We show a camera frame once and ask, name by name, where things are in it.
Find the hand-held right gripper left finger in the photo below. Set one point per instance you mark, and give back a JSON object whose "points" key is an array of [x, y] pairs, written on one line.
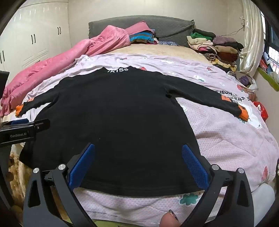
{"points": [[81, 165]]}

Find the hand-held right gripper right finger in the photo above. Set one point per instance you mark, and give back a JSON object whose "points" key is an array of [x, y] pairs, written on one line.
{"points": [[195, 165]]}

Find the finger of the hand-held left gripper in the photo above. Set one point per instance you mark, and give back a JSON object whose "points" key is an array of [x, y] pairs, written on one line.
{"points": [[42, 125], [19, 121]]}

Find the black t-shirt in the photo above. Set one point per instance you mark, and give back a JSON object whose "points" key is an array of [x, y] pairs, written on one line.
{"points": [[119, 120]]}

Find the pile of folded clothes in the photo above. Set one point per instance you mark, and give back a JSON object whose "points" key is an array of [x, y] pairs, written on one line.
{"points": [[218, 50]]}

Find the person's right hand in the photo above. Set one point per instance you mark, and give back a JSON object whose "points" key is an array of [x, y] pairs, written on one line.
{"points": [[170, 220]]}

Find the beige fluffy rug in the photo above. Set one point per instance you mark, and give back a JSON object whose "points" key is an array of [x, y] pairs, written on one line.
{"points": [[18, 174]]}

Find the dark panel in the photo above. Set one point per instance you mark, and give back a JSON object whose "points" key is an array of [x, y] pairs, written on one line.
{"points": [[4, 84]]}

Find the lilac printed quilt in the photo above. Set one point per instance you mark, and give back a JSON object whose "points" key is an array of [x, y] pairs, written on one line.
{"points": [[228, 141]]}

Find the pink fleece blanket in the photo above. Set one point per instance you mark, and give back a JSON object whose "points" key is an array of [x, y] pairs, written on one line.
{"points": [[54, 63]]}

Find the white mattress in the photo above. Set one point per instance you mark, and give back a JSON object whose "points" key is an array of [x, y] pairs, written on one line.
{"points": [[263, 203]]}

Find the red plastic bag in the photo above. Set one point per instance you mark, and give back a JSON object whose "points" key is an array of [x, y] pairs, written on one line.
{"points": [[261, 111]]}

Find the white wardrobe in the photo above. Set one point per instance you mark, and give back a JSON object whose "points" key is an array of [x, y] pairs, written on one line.
{"points": [[32, 26]]}

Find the white bag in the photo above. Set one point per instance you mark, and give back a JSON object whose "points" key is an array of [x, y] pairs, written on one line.
{"points": [[254, 87]]}

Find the purple cloth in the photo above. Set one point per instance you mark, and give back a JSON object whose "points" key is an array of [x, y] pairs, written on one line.
{"points": [[246, 80]]}

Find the green windowsill cover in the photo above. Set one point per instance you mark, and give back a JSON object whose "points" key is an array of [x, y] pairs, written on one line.
{"points": [[268, 79]]}

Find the beige bed sheet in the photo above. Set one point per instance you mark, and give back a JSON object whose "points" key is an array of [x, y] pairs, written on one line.
{"points": [[165, 50]]}

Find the dark floral cloth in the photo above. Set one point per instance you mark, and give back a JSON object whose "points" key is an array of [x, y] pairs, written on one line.
{"points": [[167, 43]]}

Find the assorted colourful clutter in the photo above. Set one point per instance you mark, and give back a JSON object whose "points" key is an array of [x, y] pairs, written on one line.
{"points": [[270, 63]]}

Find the blue striped folded cloth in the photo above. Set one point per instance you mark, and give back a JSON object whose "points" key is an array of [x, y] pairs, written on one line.
{"points": [[141, 38]]}

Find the grey headboard cover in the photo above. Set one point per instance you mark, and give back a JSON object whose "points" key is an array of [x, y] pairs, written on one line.
{"points": [[165, 26]]}

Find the cream satin curtain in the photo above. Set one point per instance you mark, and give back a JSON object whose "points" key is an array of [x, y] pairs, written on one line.
{"points": [[252, 32]]}

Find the window with dark frame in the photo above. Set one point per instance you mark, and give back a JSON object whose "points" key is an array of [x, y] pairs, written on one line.
{"points": [[273, 39]]}

